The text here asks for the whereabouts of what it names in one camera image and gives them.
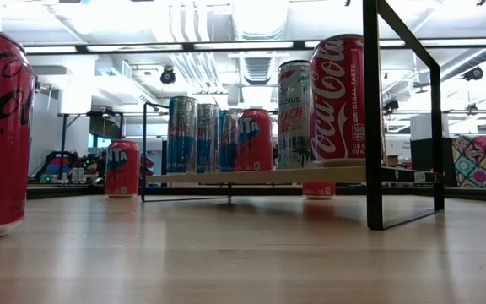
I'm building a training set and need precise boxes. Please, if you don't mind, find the black cabinet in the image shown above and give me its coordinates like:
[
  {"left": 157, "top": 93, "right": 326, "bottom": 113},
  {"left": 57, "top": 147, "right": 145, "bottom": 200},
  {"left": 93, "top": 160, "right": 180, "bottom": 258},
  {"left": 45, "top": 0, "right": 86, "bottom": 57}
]
[{"left": 410, "top": 137, "right": 459, "bottom": 188}]

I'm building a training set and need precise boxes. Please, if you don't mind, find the orange Fanta soda can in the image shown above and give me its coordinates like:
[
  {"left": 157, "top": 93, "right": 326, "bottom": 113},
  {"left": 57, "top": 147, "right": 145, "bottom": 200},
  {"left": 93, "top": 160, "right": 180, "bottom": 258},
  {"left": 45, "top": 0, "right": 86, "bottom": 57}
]
[
  {"left": 105, "top": 139, "right": 142, "bottom": 199},
  {"left": 236, "top": 108, "right": 273, "bottom": 172},
  {"left": 301, "top": 182, "right": 337, "bottom": 201}
]

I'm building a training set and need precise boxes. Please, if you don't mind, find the colourful patterned cloth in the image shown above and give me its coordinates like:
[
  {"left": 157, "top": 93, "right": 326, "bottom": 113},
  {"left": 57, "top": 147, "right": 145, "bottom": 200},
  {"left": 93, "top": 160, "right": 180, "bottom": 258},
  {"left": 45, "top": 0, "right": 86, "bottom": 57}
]
[{"left": 451, "top": 133, "right": 486, "bottom": 190}]

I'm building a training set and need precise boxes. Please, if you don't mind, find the white Celsius slim can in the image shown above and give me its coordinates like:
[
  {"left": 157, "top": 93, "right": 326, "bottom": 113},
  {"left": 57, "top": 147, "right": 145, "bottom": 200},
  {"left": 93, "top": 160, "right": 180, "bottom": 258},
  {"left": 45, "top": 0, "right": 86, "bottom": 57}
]
[{"left": 277, "top": 59, "right": 313, "bottom": 170}]

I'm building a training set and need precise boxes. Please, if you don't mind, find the blue silver Red Bull can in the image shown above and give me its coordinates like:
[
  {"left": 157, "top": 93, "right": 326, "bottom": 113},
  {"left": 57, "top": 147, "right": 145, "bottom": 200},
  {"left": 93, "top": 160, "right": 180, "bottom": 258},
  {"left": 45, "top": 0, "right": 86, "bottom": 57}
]
[
  {"left": 196, "top": 103, "right": 222, "bottom": 174},
  {"left": 166, "top": 95, "right": 199, "bottom": 175},
  {"left": 219, "top": 109, "right": 240, "bottom": 173}
]

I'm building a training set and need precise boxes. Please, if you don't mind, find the black hanging camera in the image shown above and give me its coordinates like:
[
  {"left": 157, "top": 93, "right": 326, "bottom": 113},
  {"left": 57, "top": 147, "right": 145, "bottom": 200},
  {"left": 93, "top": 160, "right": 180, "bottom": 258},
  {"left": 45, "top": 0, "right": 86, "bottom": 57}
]
[{"left": 159, "top": 67, "right": 177, "bottom": 85}]

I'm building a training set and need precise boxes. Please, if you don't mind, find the black overhead beam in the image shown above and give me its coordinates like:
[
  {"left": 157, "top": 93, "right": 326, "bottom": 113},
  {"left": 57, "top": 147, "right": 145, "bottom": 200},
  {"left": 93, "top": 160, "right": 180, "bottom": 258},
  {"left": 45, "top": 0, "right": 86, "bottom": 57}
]
[{"left": 21, "top": 38, "right": 486, "bottom": 54}]

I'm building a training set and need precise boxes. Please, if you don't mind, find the small black ceiling device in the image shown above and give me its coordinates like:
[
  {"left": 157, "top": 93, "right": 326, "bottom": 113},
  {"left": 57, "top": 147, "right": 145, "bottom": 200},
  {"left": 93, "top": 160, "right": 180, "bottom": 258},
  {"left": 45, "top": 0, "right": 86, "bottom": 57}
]
[{"left": 381, "top": 97, "right": 400, "bottom": 114}]

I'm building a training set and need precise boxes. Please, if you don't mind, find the red Star Wars Coca-Cola can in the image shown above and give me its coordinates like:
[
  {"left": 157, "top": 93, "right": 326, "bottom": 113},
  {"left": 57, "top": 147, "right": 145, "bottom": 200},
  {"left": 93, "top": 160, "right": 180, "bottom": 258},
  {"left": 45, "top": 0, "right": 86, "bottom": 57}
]
[{"left": 309, "top": 33, "right": 386, "bottom": 168}]

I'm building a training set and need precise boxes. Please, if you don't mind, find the black ceiling fixture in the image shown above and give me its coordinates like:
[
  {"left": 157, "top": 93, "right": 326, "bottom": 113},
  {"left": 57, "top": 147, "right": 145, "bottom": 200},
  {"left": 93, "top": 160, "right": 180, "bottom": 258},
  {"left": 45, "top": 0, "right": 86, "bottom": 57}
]
[{"left": 462, "top": 66, "right": 484, "bottom": 82}]

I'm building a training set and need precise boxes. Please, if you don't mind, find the black aluminium rig frame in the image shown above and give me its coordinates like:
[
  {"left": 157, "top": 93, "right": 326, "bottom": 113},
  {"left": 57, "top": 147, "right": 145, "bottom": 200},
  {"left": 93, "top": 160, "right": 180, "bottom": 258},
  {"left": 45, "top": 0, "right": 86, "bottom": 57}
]
[{"left": 26, "top": 183, "right": 486, "bottom": 204}]

